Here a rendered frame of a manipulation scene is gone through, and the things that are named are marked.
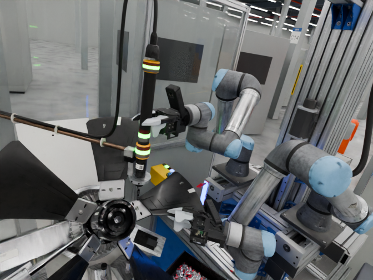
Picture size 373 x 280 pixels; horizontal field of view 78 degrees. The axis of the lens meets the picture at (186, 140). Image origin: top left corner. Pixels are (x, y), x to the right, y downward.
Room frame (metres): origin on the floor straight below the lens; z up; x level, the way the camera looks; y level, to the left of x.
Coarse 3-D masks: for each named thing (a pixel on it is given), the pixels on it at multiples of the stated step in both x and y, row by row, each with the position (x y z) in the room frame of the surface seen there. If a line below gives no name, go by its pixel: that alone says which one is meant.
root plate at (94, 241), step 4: (92, 236) 0.49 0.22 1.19; (96, 236) 0.51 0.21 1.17; (88, 240) 0.48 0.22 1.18; (92, 240) 0.49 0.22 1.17; (96, 240) 0.51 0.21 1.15; (88, 244) 0.48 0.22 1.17; (92, 244) 0.49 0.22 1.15; (96, 244) 0.51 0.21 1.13; (84, 248) 0.46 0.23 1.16; (88, 248) 0.48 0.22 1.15; (96, 248) 0.51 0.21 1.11; (80, 252) 0.45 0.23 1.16; (84, 252) 0.46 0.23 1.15; (88, 252) 0.48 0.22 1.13; (92, 252) 0.50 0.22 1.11; (84, 256) 0.47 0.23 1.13; (88, 256) 0.48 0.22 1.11; (92, 256) 0.50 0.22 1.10; (88, 260) 0.48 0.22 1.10
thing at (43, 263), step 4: (80, 236) 0.54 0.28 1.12; (76, 240) 0.53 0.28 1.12; (68, 244) 0.51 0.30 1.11; (60, 248) 0.49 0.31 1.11; (64, 248) 0.49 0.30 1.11; (56, 252) 0.48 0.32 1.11; (60, 252) 0.48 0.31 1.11; (48, 256) 0.47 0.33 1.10; (52, 256) 0.47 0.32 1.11; (56, 256) 0.47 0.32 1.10; (44, 260) 0.45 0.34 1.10; (48, 260) 0.46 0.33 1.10; (52, 260) 0.46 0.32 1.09; (36, 264) 0.44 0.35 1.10; (40, 264) 0.44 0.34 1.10; (44, 264) 0.44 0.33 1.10; (32, 268) 0.43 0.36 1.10; (36, 268) 0.43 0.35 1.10; (40, 268) 0.43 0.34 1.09; (32, 272) 0.42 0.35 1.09; (36, 272) 0.43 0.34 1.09
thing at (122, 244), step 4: (128, 236) 0.59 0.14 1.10; (124, 240) 0.55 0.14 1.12; (120, 244) 0.51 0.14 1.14; (124, 244) 0.53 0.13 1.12; (132, 244) 0.57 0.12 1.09; (124, 248) 0.52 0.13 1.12; (128, 248) 0.54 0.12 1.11; (132, 248) 0.56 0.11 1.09; (124, 252) 0.51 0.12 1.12; (128, 252) 0.52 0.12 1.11; (128, 256) 0.51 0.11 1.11
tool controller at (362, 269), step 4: (364, 264) 0.50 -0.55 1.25; (368, 264) 0.50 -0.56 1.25; (360, 268) 0.51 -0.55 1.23; (364, 268) 0.49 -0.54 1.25; (368, 268) 0.49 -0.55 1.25; (372, 268) 0.49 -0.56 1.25; (360, 272) 0.48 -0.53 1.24; (364, 272) 0.47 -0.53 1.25; (368, 272) 0.48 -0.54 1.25; (372, 272) 0.48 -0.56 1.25; (356, 276) 0.47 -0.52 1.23; (360, 276) 0.46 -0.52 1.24; (364, 276) 0.46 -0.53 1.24; (368, 276) 0.46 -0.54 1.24; (372, 276) 0.47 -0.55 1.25
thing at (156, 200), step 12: (168, 180) 0.81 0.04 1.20; (180, 180) 0.83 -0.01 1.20; (156, 192) 0.73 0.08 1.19; (168, 192) 0.75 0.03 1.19; (180, 192) 0.76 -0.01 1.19; (192, 192) 0.79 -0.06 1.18; (144, 204) 0.66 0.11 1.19; (156, 204) 0.67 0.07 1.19; (168, 204) 0.68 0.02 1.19; (180, 204) 0.70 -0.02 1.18; (192, 204) 0.73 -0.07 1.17
